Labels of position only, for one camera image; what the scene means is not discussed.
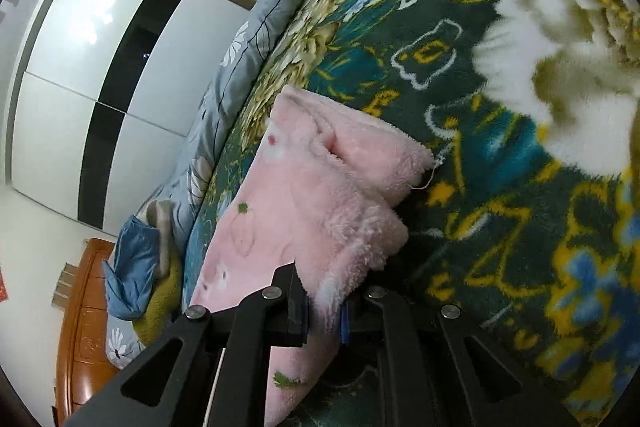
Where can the blue fleece garment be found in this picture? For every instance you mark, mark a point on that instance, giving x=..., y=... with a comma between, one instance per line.
x=130, y=267

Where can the olive green knit sweater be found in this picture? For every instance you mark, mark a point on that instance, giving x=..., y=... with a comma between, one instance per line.
x=160, y=307

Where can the beige garment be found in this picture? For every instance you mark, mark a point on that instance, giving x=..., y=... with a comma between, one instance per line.
x=161, y=217

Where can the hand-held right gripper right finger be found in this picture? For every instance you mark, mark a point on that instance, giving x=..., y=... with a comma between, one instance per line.
x=343, y=324

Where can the grey-blue floral quilt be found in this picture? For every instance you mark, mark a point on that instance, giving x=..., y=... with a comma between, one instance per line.
x=235, y=72

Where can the red wall paper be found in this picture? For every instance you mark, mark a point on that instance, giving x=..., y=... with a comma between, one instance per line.
x=3, y=289

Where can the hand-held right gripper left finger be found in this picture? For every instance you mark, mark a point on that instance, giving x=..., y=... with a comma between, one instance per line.
x=303, y=324

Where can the pink fleece pajama garment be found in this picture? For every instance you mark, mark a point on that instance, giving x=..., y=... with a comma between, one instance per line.
x=280, y=207

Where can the beige wall panel row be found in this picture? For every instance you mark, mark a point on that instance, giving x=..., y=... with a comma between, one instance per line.
x=62, y=287

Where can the wooden headboard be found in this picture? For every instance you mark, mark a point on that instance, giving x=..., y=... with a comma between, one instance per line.
x=80, y=332

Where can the white wardrobe with black band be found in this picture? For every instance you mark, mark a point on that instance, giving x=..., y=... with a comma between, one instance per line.
x=75, y=32

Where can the grey-blue floral pillow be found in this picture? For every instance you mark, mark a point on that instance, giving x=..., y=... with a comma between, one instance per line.
x=117, y=347

